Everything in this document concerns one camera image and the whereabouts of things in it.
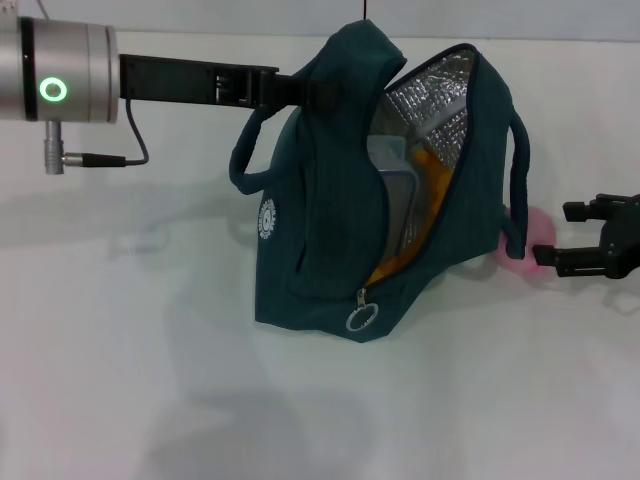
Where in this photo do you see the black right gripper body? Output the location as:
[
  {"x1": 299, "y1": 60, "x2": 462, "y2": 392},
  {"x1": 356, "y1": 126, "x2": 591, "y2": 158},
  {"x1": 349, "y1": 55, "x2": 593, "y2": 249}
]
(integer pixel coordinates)
[{"x1": 591, "y1": 193, "x2": 640, "y2": 282}]

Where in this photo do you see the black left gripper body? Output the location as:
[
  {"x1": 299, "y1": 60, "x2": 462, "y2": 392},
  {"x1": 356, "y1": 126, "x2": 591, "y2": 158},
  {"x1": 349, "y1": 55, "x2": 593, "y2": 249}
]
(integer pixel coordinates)
[{"x1": 117, "y1": 52, "x2": 280, "y2": 110}]

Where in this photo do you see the pink round peach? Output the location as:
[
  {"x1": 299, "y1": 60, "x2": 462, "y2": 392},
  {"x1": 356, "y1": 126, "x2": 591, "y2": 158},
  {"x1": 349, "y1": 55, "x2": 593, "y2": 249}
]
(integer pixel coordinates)
[{"x1": 496, "y1": 206, "x2": 557, "y2": 280}]

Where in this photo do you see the teal blue insulated bag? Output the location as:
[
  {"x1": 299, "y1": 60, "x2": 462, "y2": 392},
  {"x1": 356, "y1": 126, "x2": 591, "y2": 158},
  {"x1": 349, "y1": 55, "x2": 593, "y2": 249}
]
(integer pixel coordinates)
[{"x1": 228, "y1": 19, "x2": 531, "y2": 346}]

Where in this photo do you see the clear container blue rim lid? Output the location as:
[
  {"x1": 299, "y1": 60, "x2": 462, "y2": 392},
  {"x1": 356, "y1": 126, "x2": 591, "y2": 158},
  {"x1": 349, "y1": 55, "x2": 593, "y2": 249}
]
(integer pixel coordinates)
[{"x1": 366, "y1": 133, "x2": 422, "y2": 254}]

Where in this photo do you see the yellow banana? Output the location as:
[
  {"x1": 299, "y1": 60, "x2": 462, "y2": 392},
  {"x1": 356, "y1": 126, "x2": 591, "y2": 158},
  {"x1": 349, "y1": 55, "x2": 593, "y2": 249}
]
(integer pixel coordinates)
[{"x1": 368, "y1": 148, "x2": 454, "y2": 282}]

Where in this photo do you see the grey left gripper cable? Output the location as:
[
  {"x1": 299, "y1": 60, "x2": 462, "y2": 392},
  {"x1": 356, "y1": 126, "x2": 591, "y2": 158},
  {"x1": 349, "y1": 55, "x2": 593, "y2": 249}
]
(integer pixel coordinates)
[{"x1": 62, "y1": 96, "x2": 151, "y2": 170}]

